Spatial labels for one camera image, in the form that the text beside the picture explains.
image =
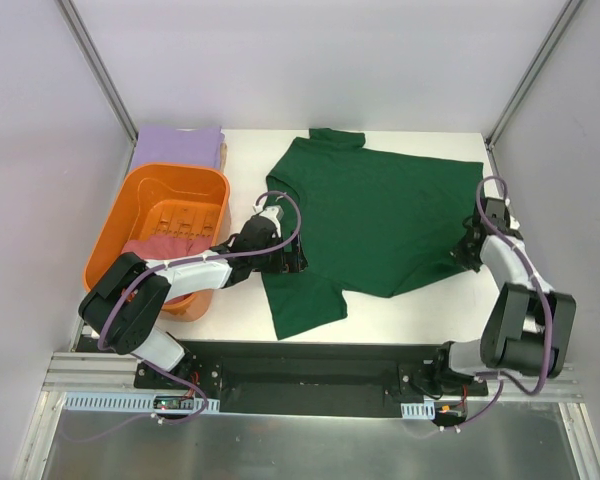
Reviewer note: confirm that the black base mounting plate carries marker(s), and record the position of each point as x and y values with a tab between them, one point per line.
341	380

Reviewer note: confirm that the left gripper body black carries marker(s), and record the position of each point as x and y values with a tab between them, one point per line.
290	259

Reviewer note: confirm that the white cable duct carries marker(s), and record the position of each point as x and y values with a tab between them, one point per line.
418	411
139	403

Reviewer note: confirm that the left white cable duct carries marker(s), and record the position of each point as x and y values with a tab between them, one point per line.
139	403

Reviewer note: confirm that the aluminium frame post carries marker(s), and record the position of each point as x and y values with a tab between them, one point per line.
548	46
89	50

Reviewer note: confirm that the right white cable duct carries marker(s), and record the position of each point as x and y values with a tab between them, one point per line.
418	411

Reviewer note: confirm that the aluminium front rail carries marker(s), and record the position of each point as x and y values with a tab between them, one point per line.
90	372

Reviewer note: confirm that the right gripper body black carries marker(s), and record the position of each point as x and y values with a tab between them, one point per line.
466	251

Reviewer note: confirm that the pink red t shirt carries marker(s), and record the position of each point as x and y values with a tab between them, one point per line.
163	247

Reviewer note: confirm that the right aluminium frame post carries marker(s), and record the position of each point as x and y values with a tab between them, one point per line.
548	46

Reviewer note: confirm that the folded purple t shirt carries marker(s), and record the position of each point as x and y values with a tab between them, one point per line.
163	144

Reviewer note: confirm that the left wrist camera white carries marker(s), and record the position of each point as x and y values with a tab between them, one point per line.
274	213

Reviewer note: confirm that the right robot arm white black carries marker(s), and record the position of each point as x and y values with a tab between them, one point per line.
527	333

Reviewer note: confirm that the orange plastic basket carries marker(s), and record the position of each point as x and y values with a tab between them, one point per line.
174	200

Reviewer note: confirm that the dark green t shirt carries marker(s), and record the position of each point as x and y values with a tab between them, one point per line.
374	222

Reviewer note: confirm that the left aluminium frame post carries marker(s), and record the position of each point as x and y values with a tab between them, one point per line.
89	50

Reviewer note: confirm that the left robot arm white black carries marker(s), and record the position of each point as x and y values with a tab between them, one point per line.
125	304

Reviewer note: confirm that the folded beige t shirt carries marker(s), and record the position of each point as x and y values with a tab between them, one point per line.
223	157

